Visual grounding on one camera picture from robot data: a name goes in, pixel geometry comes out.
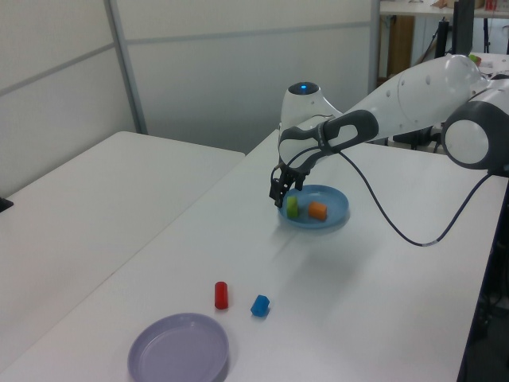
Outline brown cardboard box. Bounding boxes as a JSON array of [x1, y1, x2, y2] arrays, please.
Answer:
[[387, 15, 416, 78]]

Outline white adjoining table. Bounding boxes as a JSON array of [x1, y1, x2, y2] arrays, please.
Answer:
[[0, 131, 246, 372]]

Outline orange rectangular block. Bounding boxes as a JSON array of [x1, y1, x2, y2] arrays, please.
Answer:
[[308, 201, 329, 221]]

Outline small blue block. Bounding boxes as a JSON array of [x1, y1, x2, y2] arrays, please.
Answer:
[[250, 294, 272, 318]]

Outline blue plate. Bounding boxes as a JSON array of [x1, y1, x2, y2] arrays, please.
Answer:
[[276, 183, 352, 231]]

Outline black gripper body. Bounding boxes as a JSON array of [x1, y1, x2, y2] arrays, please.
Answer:
[[278, 162, 311, 185]]

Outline purple plate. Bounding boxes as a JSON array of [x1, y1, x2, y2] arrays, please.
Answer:
[[126, 312, 231, 382]]

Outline red cylinder block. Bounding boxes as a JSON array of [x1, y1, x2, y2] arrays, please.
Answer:
[[213, 281, 230, 311]]

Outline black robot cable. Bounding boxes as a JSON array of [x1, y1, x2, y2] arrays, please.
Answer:
[[273, 113, 494, 248]]

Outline grey partition post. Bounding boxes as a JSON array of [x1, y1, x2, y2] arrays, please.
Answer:
[[103, 0, 149, 135], [368, 0, 383, 94]]

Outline black monitor stand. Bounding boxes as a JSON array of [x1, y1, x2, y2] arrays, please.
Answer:
[[436, 17, 453, 61]]

